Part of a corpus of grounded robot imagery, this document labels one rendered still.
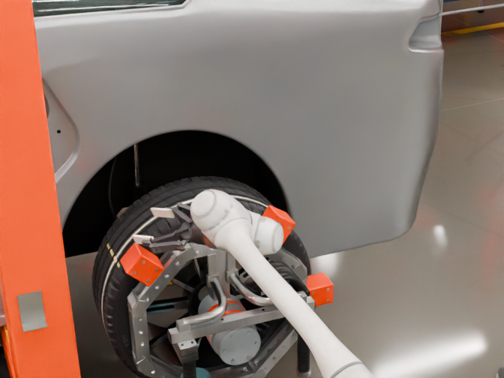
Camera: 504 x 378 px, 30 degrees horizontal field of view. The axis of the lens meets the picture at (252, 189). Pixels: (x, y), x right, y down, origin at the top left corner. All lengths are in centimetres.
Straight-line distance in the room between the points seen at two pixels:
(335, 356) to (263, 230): 39
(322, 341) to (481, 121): 426
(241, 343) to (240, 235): 54
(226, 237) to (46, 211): 44
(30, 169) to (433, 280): 272
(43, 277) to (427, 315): 234
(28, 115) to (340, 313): 243
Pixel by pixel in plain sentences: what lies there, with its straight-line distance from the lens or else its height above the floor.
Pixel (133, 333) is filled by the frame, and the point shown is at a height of 87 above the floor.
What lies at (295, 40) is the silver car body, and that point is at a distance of 293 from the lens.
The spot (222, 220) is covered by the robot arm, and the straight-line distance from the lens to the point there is 225.
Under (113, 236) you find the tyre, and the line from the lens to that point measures 286.
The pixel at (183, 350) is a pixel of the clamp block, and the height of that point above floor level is 94.
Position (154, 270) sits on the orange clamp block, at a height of 107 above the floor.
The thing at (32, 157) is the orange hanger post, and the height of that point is 155.
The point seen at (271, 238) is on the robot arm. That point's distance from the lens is 236.
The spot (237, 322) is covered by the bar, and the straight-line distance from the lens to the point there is 260.
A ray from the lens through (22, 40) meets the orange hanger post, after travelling 214.
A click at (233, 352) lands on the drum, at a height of 84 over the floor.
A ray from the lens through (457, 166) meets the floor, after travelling 571.
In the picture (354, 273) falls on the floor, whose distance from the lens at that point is 461.
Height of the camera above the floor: 248
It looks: 28 degrees down
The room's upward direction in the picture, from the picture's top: 1 degrees counter-clockwise
